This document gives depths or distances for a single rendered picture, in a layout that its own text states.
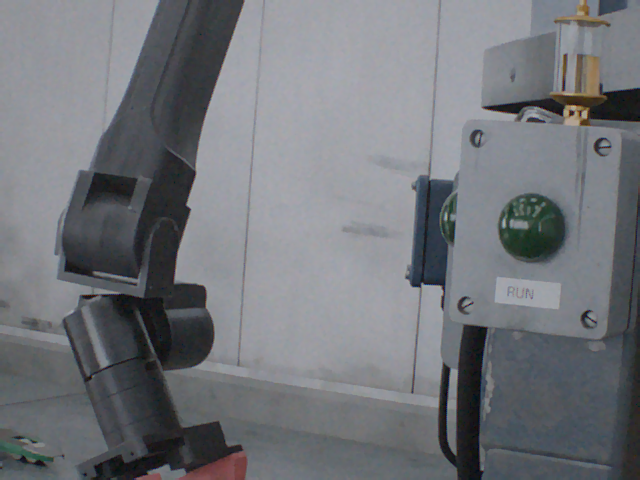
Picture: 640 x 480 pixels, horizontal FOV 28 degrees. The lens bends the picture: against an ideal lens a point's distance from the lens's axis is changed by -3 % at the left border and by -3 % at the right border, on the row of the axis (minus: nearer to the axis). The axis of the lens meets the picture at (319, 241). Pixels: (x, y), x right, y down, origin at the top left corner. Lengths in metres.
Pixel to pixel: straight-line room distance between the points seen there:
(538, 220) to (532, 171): 0.03
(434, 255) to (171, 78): 0.27
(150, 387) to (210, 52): 0.25
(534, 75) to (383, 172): 5.50
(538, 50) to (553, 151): 0.41
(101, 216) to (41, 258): 6.80
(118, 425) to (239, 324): 5.99
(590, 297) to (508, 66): 0.50
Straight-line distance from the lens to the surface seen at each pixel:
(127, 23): 7.41
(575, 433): 0.62
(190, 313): 1.00
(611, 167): 0.56
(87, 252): 0.93
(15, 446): 5.64
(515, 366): 0.63
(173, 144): 0.94
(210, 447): 0.94
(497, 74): 1.08
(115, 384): 0.92
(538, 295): 0.57
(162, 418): 0.92
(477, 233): 0.58
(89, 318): 0.93
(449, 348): 1.07
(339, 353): 6.61
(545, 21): 5.71
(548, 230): 0.56
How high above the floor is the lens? 1.30
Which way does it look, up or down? 3 degrees down
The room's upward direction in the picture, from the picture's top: 4 degrees clockwise
